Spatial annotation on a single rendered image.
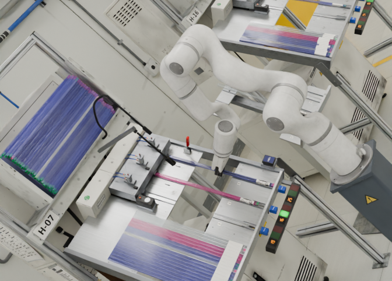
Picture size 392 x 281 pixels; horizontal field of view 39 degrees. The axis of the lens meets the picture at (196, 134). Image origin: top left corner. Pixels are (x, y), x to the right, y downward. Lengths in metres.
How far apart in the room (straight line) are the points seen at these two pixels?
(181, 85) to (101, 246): 0.75
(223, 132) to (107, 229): 0.65
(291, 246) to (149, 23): 1.49
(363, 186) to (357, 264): 0.92
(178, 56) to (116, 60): 2.71
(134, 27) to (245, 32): 0.68
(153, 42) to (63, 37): 1.27
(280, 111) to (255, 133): 1.68
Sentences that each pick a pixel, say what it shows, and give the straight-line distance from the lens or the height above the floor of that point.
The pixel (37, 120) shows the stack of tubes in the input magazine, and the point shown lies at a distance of 2.40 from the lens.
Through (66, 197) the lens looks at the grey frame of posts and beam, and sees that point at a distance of 2.39.
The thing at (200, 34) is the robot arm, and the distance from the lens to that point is 1.97.
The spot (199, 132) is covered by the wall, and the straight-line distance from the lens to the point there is 4.76.
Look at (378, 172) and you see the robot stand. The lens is 2.09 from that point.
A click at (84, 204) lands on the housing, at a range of 2.38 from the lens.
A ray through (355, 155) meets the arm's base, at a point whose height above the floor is 0.75.
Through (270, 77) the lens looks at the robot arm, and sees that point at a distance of 1.96.
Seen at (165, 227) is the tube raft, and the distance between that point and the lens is 2.31.
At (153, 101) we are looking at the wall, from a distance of 4.60.
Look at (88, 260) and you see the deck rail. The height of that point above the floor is 1.13.
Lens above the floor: 1.75
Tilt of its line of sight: 16 degrees down
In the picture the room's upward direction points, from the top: 48 degrees counter-clockwise
